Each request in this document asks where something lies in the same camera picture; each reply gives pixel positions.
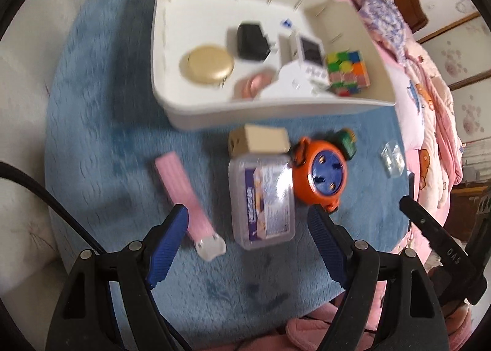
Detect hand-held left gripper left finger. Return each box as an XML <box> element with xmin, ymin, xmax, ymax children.
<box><xmin>46</xmin><ymin>203</ymin><xmax>190</xmax><ymax>351</ymax></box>

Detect beige rectangular block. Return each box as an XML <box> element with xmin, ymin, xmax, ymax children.
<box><xmin>228</xmin><ymin>125</ymin><xmax>291</xmax><ymax>158</ymax></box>

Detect green small toy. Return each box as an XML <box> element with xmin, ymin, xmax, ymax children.
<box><xmin>332</xmin><ymin>129</ymin><xmax>358</xmax><ymax>160</ymax></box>

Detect blue fluffy mat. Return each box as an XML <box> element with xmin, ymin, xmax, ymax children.
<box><xmin>44</xmin><ymin>0</ymin><xmax>413</xmax><ymax>336</ymax></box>

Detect multicolour puzzle cube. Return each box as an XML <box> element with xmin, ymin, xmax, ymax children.
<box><xmin>326</xmin><ymin>51</ymin><xmax>372</xmax><ymax>97</ymax></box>

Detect orange round reel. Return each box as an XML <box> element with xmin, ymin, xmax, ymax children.
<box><xmin>290</xmin><ymin>136</ymin><xmax>349</xmax><ymax>215</ymax></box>

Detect pink fluffy clothing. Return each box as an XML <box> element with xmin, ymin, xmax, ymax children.
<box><xmin>286</xmin><ymin>303</ymin><xmax>384</xmax><ymax>351</ymax></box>

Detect gold round tin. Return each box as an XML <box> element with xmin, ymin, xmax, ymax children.
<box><xmin>180</xmin><ymin>44</ymin><xmax>234</xmax><ymax>85</ymax></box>

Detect small clear box yellow pieces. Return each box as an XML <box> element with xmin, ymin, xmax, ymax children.
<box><xmin>381</xmin><ymin>143</ymin><xmax>405</xmax><ymax>178</ymax></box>

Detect white plastic storage bin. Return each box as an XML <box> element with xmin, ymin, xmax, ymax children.
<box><xmin>151</xmin><ymin>0</ymin><xmax>397</xmax><ymax>132</ymax></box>

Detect black cable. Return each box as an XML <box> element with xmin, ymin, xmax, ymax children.
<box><xmin>0</xmin><ymin>161</ymin><xmax>192</xmax><ymax>351</ymax></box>

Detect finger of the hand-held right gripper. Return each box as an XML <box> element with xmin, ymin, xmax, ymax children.
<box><xmin>399</xmin><ymin>195</ymin><xmax>478</xmax><ymax>304</ymax></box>

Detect pink correction tape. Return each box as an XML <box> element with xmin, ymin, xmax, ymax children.
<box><xmin>234</xmin><ymin>71</ymin><xmax>277</xmax><ymax>100</ymax></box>

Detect bear print quilt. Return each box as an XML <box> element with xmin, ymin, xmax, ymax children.
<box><xmin>403</xmin><ymin>40</ymin><xmax>465</xmax><ymax>244</ymax></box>

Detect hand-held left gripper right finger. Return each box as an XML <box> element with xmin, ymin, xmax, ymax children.
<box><xmin>307</xmin><ymin>205</ymin><xmax>449</xmax><ymax>351</ymax></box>

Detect black charger plug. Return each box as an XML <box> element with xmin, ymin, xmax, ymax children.
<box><xmin>236</xmin><ymin>22</ymin><xmax>279</xmax><ymax>62</ymax></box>

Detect pink tube with white cap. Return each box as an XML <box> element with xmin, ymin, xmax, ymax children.
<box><xmin>154</xmin><ymin>152</ymin><xmax>226</xmax><ymax>263</ymax></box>

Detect purple floral blanket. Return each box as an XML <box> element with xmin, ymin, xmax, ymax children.
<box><xmin>345</xmin><ymin>0</ymin><xmax>411</xmax><ymax>64</ymax></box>

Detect clear plastic labelled box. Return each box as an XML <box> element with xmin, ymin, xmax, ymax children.
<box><xmin>228</xmin><ymin>154</ymin><xmax>296</xmax><ymax>251</ymax></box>

